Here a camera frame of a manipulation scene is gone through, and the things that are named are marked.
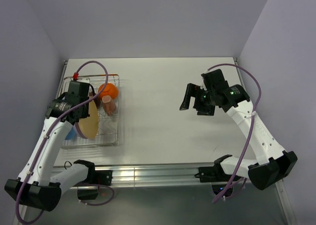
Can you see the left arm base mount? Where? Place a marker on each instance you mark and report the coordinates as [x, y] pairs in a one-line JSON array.
[[101, 177]]

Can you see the blue plate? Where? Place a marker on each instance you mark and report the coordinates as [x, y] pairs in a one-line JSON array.
[[71, 134]]

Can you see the wire dish rack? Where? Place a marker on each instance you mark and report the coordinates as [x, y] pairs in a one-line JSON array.
[[108, 126]]

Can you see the orange bowl white inside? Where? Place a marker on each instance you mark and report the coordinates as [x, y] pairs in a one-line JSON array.
[[110, 90]]

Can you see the beige yellow plate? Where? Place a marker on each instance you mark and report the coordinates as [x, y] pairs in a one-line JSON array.
[[89, 125]]

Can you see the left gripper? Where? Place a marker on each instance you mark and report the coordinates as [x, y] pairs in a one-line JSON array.
[[86, 113]]

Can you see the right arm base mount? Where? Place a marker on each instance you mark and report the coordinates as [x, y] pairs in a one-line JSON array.
[[213, 175]]

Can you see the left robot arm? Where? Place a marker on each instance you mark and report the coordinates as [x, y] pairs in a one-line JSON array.
[[35, 186]]

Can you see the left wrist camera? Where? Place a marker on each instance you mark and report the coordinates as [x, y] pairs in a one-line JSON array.
[[75, 76]]

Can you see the purple plate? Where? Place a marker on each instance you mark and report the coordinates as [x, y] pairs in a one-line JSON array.
[[78, 131]]

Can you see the pink mug white inside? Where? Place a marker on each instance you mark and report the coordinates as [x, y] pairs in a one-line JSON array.
[[108, 105]]

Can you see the aluminium frame rail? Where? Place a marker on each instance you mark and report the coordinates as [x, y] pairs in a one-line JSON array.
[[128, 176]]

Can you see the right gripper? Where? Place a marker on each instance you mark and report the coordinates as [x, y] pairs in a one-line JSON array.
[[194, 90]]

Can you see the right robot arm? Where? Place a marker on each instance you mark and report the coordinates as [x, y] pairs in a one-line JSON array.
[[272, 162]]

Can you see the brown mug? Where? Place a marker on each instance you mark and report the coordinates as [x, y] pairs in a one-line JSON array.
[[97, 101]]

